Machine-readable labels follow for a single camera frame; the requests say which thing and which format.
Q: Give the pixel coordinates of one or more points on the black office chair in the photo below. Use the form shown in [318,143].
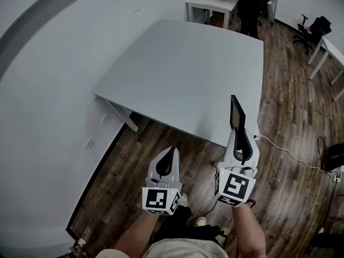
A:
[319,27]

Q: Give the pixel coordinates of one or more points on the white crumpled paper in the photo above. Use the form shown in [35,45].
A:
[81,242]

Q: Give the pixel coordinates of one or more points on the person's left forearm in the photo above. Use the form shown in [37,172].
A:
[137,232]

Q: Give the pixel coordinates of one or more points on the person's right shoe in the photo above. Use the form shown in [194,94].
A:
[200,221]

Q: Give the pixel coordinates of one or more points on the large white table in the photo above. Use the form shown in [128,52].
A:
[182,77]

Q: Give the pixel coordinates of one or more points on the small clear bottle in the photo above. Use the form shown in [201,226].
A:
[75,251]

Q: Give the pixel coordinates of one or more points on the person's left shoe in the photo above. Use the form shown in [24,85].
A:
[183,200]

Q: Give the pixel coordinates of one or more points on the white wall outlet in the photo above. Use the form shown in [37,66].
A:
[90,144]
[105,120]

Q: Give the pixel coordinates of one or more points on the beige shirt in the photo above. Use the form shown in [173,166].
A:
[185,250]

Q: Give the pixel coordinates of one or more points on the black picture frame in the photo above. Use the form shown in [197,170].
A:
[237,114]

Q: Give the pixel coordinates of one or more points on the black waist pouch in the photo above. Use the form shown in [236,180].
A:
[205,232]

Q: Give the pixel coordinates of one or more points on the long white desk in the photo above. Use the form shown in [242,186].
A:
[333,50]

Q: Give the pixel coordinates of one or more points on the grey panel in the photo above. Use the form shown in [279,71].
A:
[268,11]

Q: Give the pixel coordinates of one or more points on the black bag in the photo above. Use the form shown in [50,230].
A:
[336,157]

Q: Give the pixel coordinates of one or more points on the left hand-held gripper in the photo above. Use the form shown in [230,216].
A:
[157,200]

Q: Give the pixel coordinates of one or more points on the black trousers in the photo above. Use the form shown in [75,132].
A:
[172,224]

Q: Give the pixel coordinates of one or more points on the person's right forearm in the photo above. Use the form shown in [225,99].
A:
[248,230]

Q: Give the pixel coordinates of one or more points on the person's shoe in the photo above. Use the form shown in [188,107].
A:
[183,200]
[200,221]

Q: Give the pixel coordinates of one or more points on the small white table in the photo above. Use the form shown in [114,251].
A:
[215,4]

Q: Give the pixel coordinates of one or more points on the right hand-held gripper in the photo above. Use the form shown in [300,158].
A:
[235,187]

